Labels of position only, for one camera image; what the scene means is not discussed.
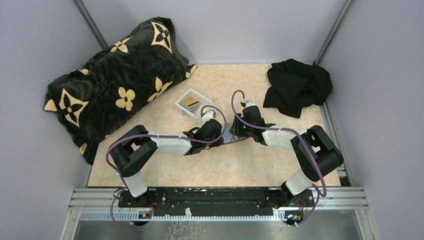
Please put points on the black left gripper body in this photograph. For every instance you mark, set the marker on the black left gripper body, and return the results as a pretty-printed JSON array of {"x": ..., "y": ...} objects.
[{"x": 218, "y": 143}]

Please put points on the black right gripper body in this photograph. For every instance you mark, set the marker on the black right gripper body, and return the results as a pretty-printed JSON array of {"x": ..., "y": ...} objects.
[{"x": 242, "y": 129}]

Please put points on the brown leather card holder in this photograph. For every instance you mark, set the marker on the brown leather card holder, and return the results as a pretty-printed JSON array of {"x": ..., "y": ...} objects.
[{"x": 228, "y": 138}]

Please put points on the white plastic card box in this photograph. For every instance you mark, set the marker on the white plastic card box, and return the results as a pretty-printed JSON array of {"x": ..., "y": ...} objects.
[{"x": 194, "y": 115}]

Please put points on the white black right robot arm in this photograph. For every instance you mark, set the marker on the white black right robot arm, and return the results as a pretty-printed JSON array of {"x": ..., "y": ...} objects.
[{"x": 316, "y": 153}]

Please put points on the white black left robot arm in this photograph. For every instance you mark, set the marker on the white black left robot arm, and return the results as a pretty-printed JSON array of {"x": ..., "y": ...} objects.
[{"x": 132, "y": 151}]

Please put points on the black crumpled cloth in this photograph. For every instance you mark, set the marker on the black crumpled cloth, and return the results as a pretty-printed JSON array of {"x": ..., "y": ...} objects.
[{"x": 295, "y": 85}]

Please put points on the black floral plush blanket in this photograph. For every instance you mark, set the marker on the black floral plush blanket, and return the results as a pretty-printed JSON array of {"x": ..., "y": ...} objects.
[{"x": 112, "y": 86}]

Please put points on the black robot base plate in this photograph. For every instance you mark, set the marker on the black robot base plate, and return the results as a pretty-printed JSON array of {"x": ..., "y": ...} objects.
[{"x": 212, "y": 202}]

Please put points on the aluminium frame rail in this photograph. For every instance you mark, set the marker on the aluminium frame rail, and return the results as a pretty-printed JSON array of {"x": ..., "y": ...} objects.
[{"x": 102, "y": 204}]

